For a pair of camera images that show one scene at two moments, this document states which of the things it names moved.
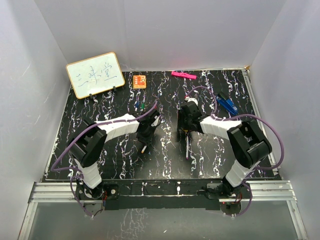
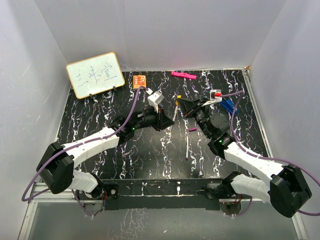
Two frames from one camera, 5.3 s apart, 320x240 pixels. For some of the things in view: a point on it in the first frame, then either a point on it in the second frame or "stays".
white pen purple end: x=187 y=147 stays
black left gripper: x=146 y=141 -> x=161 y=124
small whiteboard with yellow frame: x=95 y=75 stays
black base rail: x=165 y=193 stays
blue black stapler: x=228 y=104 stays
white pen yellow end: x=143 y=149 -> x=174 y=115
